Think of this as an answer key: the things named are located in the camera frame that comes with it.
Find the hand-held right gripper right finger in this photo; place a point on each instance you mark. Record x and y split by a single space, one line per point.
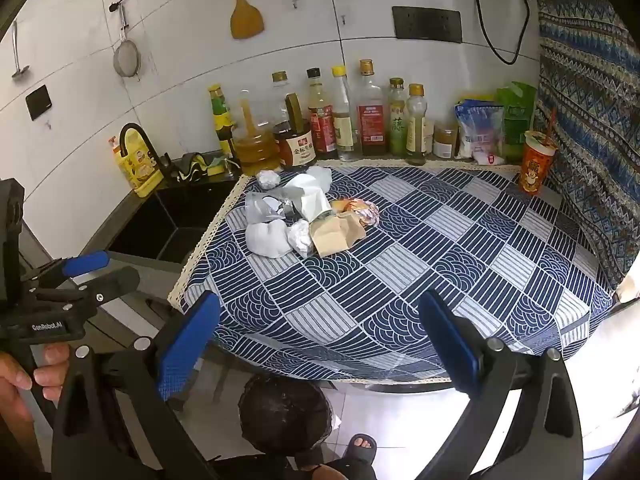
450 345

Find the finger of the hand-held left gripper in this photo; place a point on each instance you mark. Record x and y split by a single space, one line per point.
85 263
105 284

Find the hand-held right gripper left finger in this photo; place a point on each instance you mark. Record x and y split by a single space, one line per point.
187 345

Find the bin with black bag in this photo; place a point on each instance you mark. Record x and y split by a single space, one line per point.
280 410

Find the large white tissue wad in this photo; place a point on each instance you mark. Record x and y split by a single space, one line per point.
267 240

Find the silver foil bag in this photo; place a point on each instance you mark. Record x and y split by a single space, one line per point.
260 208

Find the brown paper bag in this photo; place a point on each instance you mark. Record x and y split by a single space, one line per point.
335 236

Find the orange and white wrapper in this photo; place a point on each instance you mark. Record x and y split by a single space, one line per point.
364 211

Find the small tissue ball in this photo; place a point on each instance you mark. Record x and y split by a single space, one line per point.
268 179

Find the white paper sheet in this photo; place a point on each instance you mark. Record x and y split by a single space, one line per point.
314 206

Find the person's left hand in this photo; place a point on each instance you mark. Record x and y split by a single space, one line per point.
12 377

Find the black sink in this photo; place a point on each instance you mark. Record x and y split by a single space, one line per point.
150 220

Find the blue patterned tablecloth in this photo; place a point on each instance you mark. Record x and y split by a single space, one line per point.
400 260

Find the person's sandalled foot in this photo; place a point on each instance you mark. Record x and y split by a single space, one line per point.
360 447

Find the black faucet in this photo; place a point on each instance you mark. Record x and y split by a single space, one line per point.
150 141

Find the black and yellow cloth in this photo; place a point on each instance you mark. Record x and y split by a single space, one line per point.
190 167

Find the yellow green sponge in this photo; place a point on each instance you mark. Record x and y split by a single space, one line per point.
217 165

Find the chrome soap pump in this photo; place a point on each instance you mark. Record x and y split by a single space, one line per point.
233 165

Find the metal ladle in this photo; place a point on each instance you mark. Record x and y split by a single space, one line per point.
19 67

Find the small white packet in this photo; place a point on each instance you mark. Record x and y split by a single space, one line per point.
487 158

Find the red paper cup with straw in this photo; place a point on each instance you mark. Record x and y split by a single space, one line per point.
534 170

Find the green label sauce bottle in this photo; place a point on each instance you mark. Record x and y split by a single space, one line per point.
221 122

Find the clear cooking oil jug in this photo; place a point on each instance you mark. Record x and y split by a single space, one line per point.
255 152

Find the small glass jar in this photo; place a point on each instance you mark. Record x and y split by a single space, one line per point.
444 142

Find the metal mesh strainer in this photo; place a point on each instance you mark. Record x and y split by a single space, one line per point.
127 60

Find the pale oil bottle yellow cap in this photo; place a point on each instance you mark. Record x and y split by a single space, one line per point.
417 130

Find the green label oil bottle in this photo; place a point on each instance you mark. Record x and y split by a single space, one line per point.
397 130

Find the dark soy sauce jug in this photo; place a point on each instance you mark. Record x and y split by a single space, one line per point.
297 152

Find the red label dark liquid bottle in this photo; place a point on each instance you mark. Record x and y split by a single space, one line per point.
371 125

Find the clear bottle with yellow cap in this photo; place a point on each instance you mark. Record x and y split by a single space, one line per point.
345 130

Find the green bag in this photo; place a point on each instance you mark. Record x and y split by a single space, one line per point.
517 115

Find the red label black cap bottle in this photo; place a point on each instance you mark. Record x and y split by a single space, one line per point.
320 125

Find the clear bottle with gold cap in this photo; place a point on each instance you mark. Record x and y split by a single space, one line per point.
280 90

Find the blue patterned curtain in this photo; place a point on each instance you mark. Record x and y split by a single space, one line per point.
585 85

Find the black socket panel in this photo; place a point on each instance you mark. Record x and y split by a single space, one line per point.
427 25

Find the black wall switch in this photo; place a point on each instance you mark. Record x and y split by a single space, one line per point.
38 102

